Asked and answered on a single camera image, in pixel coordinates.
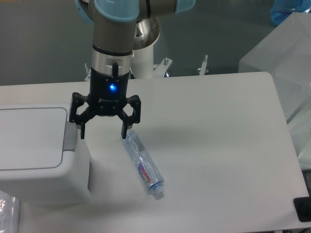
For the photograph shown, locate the grey trash can push button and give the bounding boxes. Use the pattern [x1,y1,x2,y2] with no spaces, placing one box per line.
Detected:
[63,121,78,151]

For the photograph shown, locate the translucent white plastic box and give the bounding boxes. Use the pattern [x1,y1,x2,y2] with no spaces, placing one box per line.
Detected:
[239,13,311,170]

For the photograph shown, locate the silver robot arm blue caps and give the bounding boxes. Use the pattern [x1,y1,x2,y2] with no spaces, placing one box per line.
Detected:
[69,0,196,139]

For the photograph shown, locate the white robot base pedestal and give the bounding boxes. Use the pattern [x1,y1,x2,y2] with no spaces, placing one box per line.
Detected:
[130,17,160,79]

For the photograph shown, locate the metal clamp bolt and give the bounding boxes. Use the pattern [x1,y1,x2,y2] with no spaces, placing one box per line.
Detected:
[197,54,209,76]

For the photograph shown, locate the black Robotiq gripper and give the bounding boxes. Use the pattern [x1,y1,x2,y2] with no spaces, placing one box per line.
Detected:
[69,68,141,139]

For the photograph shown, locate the black device at table edge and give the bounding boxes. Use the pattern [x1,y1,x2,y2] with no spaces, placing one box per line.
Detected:
[294,197,311,222]

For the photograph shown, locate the clear plastic sheet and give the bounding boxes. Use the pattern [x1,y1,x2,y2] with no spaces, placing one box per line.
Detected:
[0,191,21,233]

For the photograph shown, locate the blue plastic bag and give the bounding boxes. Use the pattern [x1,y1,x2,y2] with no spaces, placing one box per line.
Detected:
[270,0,311,26]

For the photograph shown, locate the clear plastic water bottle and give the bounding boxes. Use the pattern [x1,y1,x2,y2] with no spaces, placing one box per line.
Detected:
[122,130,164,200]

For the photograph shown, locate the white trash can body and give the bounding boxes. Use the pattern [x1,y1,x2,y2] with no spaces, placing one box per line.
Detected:
[0,103,91,205]

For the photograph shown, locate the white trash can lid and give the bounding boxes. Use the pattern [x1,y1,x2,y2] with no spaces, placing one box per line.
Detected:
[0,108,67,170]

